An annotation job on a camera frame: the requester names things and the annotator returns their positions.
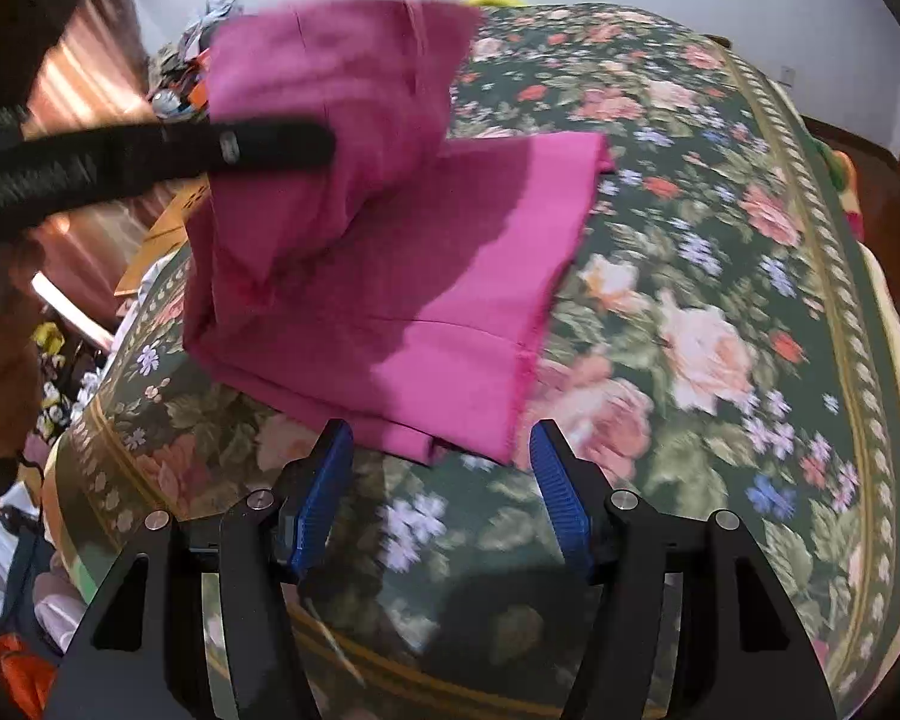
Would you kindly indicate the green floral blanket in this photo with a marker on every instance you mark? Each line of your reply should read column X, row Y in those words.
column 720, row 277

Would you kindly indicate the white wall socket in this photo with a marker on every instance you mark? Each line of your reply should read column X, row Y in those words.
column 789, row 75

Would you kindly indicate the person's left hand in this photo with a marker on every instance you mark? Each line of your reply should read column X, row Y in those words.
column 4, row 382

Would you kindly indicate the orange cloth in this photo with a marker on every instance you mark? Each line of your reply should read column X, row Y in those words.
column 7, row 671

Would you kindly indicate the pile of clothes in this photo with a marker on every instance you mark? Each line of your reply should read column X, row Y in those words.
column 184, row 64

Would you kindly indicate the wooden lap board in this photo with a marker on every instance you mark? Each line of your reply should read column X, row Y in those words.
column 165, row 229

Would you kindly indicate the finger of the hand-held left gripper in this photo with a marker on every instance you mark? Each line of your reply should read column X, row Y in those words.
column 321, row 499
column 270, row 142
column 562, row 499

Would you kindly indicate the pink pants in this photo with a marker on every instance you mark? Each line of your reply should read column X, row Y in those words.
column 390, row 300

